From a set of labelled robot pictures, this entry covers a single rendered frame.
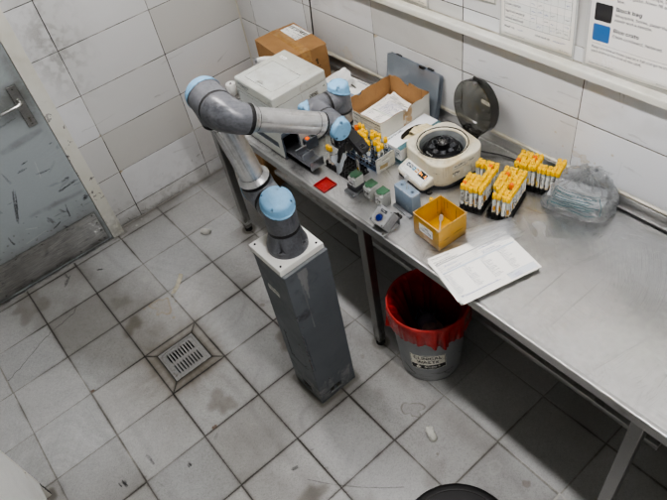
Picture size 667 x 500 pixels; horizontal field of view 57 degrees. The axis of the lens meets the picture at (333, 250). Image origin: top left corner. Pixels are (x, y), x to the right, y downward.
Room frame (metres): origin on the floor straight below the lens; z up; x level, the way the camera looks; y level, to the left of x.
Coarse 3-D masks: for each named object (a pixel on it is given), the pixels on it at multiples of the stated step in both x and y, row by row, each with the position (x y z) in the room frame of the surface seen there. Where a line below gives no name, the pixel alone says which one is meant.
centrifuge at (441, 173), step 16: (432, 128) 1.95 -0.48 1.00; (448, 128) 1.93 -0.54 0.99; (416, 144) 1.87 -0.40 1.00; (464, 144) 1.87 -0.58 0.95; (416, 160) 1.83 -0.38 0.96; (432, 160) 1.77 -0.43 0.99; (448, 160) 1.75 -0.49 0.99; (464, 160) 1.75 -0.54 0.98; (416, 176) 1.78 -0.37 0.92; (432, 176) 1.74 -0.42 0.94; (448, 176) 1.72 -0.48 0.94; (464, 176) 1.75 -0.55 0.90; (432, 192) 1.71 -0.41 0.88
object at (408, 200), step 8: (400, 184) 1.69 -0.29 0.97; (408, 184) 1.68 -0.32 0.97; (400, 192) 1.66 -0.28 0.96; (408, 192) 1.63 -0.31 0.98; (416, 192) 1.62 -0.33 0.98; (400, 200) 1.67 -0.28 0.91; (408, 200) 1.62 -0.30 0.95; (416, 200) 1.61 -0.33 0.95; (400, 208) 1.66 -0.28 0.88; (408, 208) 1.63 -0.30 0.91; (416, 208) 1.61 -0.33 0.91; (408, 216) 1.60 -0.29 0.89
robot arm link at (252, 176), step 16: (192, 80) 1.71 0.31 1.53; (208, 80) 1.68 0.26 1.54; (192, 96) 1.65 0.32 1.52; (208, 128) 1.63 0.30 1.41; (224, 144) 1.65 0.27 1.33; (240, 144) 1.65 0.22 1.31; (240, 160) 1.65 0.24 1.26; (256, 160) 1.68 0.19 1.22; (240, 176) 1.66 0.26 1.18; (256, 176) 1.66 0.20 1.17; (256, 192) 1.64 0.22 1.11
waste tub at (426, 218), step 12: (432, 204) 1.57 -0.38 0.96; (444, 204) 1.57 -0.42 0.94; (420, 216) 1.54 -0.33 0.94; (432, 216) 1.57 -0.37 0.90; (444, 216) 1.57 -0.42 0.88; (456, 216) 1.52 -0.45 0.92; (420, 228) 1.50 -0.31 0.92; (432, 228) 1.44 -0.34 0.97; (444, 228) 1.42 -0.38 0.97; (456, 228) 1.45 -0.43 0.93; (432, 240) 1.44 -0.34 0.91; (444, 240) 1.43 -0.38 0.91
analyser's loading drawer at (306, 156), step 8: (288, 144) 2.16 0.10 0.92; (296, 144) 2.15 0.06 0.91; (288, 152) 2.10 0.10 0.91; (296, 152) 2.06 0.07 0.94; (304, 152) 2.08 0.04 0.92; (312, 152) 2.04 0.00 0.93; (304, 160) 2.02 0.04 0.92; (312, 160) 2.02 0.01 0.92; (320, 160) 1.99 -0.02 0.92; (312, 168) 1.97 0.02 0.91
